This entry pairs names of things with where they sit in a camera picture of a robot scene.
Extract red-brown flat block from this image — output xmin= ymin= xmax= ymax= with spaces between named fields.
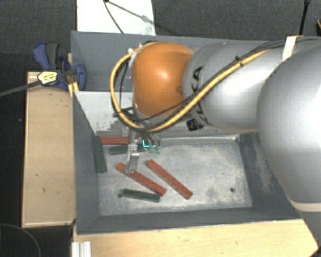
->
xmin=116 ymin=162 xmax=167 ymax=197
xmin=146 ymin=158 xmax=194 ymax=200
xmin=99 ymin=136 xmax=131 ymax=146

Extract dark green flat block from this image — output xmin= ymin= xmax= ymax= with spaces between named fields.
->
xmin=121 ymin=188 xmax=162 ymax=203
xmin=109 ymin=145 xmax=129 ymax=156
xmin=91 ymin=135 xmax=108 ymax=174

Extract grey metal bin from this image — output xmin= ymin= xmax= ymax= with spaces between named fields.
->
xmin=70 ymin=30 xmax=303 ymax=235

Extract black cylinder on white bracket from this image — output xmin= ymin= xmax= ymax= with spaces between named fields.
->
xmin=186 ymin=117 xmax=207 ymax=132

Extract pale wood flat board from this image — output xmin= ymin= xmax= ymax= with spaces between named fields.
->
xmin=21 ymin=72 xmax=77 ymax=229

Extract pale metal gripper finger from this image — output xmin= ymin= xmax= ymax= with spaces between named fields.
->
xmin=124 ymin=142 xmax=133 ymax=175
xmin=131 ymin=144 xmax=141 ymax=171

